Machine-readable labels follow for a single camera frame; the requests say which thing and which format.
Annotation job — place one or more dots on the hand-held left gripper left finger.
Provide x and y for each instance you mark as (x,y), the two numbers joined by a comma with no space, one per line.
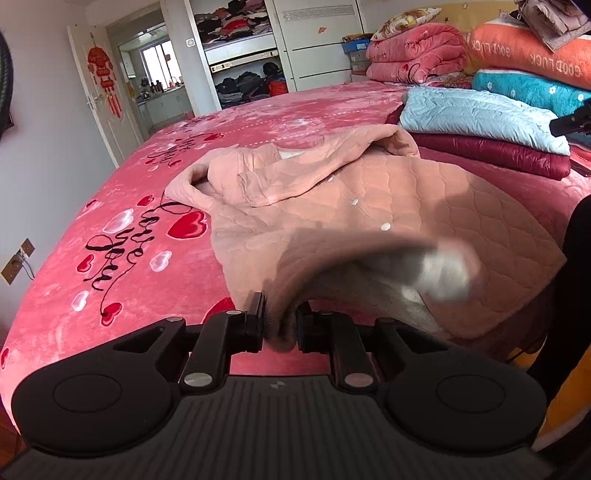
(254,323)

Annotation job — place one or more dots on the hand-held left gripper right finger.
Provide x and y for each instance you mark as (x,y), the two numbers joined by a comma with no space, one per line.
(307,330)

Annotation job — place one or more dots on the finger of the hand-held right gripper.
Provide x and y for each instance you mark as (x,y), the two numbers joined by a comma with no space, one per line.
(575,121)

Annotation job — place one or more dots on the pink quilted garment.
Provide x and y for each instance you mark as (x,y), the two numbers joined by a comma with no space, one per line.
(346,207)

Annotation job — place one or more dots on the grey-brown clothes heap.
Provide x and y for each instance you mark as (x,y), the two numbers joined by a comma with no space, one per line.
(549,18)

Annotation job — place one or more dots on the pile of dark clothes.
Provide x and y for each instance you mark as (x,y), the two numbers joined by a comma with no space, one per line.
(240,87)

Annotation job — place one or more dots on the pile of colourful folded clothes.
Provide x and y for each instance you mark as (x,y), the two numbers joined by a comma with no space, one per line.
(231,25)

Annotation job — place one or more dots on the teal floral blanket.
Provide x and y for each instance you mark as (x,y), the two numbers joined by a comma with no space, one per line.
(521,90)

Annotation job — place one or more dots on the orange lettered blanket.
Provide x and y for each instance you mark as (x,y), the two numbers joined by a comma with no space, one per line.
(517,46)

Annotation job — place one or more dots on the maroon quilted jacket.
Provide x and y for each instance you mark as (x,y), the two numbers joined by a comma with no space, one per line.
(485,154)

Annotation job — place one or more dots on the light blue quilted jacket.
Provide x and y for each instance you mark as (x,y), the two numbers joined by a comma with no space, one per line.
(461,110)

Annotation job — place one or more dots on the floral patterned bedding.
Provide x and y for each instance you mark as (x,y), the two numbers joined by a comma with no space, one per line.
(450,83)

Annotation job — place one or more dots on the yellow padded headboard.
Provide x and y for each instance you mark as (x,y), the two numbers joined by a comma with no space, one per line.
(471,14)

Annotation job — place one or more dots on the person's black clothing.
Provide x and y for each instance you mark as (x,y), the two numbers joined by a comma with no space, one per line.
(568,286)

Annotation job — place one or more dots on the folded pink fleece blanket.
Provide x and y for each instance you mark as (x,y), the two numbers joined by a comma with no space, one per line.
(415,50)

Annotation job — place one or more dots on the floral pillow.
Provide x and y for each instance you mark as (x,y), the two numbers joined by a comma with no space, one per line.
(401,23)

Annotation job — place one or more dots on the red heart printed blanket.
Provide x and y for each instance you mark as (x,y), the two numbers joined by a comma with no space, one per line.
(258,115)

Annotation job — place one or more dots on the white kitchen cabinets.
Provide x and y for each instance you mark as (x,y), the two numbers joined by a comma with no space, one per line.
(166,108)

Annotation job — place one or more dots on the blue shoe box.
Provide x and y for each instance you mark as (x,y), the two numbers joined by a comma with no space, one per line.
(355,45)

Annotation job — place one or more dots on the white door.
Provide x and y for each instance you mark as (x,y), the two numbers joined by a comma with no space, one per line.
(115,129)

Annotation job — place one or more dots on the white wardrobe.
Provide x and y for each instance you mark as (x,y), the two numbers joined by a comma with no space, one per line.
(323,60)

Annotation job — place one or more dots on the kitchen window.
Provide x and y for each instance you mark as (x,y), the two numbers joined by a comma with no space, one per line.
(159,62)

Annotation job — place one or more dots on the red knot door decoration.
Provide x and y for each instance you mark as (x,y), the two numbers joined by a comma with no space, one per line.
(101,64)

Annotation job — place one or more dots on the brass wall socket plate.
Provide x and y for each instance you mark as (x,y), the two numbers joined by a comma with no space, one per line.
(11,267)

